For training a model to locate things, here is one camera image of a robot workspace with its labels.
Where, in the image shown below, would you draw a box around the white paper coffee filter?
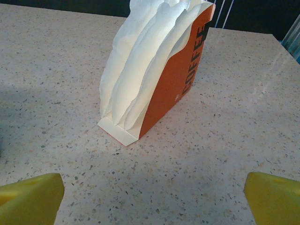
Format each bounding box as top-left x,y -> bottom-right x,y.
109,0 -> 188,128
120,0 -> 208,131
99,0 -> 165,118

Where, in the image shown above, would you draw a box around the aluminium frame post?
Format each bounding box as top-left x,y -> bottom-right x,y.
280,16 -> 300,61

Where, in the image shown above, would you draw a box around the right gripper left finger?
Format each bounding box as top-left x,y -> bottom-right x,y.
0,172 -> 65,225

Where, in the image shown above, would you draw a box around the orange coffee filter box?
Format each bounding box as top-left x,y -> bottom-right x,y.
97,2 -> 216,146

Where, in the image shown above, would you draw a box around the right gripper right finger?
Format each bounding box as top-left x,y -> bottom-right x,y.
243,172 -> 300,225

